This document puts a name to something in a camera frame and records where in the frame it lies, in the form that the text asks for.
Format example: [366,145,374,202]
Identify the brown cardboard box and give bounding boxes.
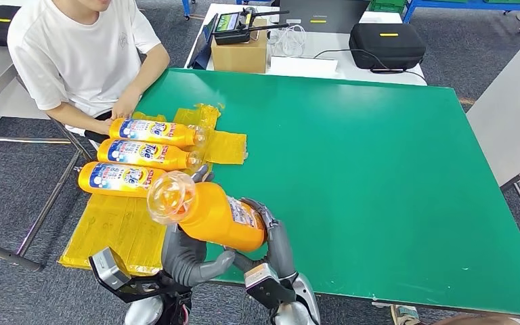
[211,18,269,74]

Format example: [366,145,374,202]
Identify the blue steel rack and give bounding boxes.
[401,0,520,35]

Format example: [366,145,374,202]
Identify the white flat box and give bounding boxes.
[269,56,339,78]

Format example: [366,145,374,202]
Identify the yellow taped sheet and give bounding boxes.
[58,104,248,277]

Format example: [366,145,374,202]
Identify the seated person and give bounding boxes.
[6,0,171,144]

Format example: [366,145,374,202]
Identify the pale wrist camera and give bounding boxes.
[244,263,297,310]
[88,246,163,303]

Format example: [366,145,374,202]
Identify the grey table with metal legs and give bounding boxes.
[465,22,520,245]

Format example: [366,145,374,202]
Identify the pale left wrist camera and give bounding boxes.
[88,246,163,303]

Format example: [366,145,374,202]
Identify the grey metal floor bar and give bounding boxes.
[0,236,42,274]

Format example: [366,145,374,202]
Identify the green plastic crate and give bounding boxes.
[368,0,407,14]

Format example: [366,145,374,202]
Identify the black carrying case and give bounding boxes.
[349,22,427,72]

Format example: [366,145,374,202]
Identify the black remote controller with antennas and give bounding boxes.
[213,7,290,46]

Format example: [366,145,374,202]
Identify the dark blue tablet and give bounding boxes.
[187,13,219,70]

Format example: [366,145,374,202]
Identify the black cable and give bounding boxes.
[313,48,428,84]

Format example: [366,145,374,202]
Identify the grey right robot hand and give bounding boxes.
[230,197,298,281]

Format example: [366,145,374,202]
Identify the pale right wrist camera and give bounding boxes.
[244,263,297,310]

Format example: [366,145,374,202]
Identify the dark grey flat case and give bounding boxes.
[279,0,371,35]

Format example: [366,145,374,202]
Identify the orange detergent bottle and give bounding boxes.
[97,138,202,172]
[146,170,267,253]
[108,118,207,149]
[77,161,167,198]

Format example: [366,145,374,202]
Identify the white coiled cable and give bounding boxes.
[267,24,307,58]

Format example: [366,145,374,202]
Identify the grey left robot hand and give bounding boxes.
[161,164,236,288]

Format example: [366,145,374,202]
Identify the white table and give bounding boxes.
[183,3,428,86]

